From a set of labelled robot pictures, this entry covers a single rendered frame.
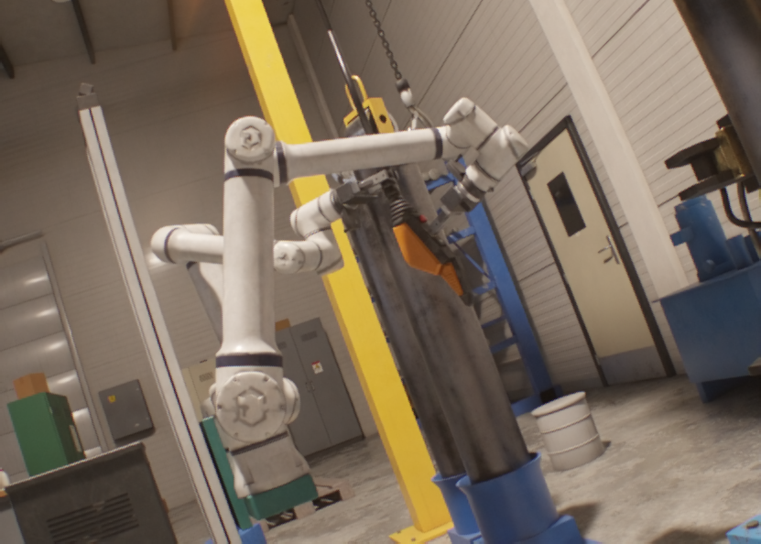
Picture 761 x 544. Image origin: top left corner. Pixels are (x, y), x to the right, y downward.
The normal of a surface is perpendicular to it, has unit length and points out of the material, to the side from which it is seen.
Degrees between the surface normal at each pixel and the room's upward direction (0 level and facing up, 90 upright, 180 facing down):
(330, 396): 90
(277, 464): 68
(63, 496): 90
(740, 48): 90
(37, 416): 90
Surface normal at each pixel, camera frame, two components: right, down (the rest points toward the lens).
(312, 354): 0.20, -0.24
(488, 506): -0.55, 0.07
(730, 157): -0.91, 0.30
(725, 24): -0.71, 0.15
